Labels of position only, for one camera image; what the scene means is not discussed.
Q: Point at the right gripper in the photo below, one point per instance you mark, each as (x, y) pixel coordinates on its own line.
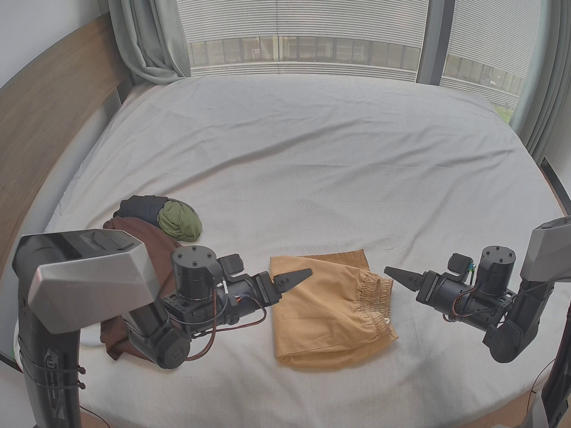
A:
(448, 297)

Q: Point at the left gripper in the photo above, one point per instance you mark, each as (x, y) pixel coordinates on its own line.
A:
(252, 297)

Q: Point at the tan shorts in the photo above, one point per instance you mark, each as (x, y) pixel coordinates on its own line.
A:
(321, 319)

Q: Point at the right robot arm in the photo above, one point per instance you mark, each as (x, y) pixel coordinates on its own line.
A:
(544, 252)

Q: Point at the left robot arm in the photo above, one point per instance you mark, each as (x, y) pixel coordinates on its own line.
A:
(89, 283)

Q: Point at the bed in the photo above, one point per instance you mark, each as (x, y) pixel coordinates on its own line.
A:
(334, 150)

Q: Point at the green garment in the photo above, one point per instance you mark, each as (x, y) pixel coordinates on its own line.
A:
(178, 221)

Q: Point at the brown garment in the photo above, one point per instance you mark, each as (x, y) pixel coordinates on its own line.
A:
(151, 232)

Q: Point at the black garment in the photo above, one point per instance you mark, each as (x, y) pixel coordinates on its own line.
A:
(138, 207)

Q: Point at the white garment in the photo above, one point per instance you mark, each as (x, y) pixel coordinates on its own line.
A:
(91, 339)

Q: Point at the grey-green curtain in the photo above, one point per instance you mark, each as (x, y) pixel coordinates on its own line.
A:
(557, 60)
(142, 25)

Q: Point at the window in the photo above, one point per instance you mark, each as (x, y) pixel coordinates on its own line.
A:
(312, 16)

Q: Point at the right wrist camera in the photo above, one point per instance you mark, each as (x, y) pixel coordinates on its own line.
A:
(459, 265)

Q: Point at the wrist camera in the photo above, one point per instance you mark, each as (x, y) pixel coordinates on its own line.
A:
(459, 265)
(231, 265)

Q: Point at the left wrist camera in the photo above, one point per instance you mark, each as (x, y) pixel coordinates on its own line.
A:
(231, 265)

